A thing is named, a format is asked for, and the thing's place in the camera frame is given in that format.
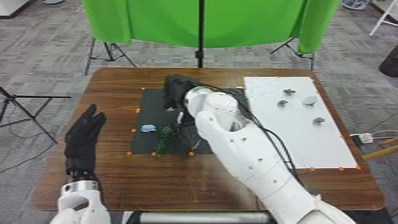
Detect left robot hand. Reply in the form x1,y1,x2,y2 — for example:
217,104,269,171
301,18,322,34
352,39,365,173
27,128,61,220
63,103,109,176

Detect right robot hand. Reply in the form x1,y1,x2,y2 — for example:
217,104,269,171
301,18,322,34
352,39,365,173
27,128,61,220
164,75,203,112

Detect dark mat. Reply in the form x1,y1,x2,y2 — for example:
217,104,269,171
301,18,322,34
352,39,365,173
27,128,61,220
128,87,249,156

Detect blue flower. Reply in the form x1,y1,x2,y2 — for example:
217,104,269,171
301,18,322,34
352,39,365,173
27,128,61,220
139,124,160,134

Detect black tripod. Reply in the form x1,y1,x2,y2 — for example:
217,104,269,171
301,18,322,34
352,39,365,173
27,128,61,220
0,86,73,145

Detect green sprig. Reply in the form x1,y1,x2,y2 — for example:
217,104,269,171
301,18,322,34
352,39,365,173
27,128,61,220
153,124,180,161

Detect black backdrop stand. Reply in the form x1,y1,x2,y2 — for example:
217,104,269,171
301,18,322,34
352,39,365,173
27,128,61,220
82,0,318,76

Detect white flower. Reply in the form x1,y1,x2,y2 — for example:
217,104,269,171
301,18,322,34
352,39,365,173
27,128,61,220
301,95,322,108

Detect white sheet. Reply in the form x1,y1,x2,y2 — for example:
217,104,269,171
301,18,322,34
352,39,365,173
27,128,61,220
242,76,363,170

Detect pale grey bar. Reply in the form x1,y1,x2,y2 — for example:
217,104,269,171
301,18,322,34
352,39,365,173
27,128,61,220
126,210,276,224

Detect white power strip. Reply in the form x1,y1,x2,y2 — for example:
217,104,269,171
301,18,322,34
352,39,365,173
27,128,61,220
349,132,377,145

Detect wooden chair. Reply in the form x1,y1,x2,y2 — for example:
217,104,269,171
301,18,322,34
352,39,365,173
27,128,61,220
361,137,398,162

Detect black cable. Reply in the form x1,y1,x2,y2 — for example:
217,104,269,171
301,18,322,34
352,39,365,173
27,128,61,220
187,79,311,192

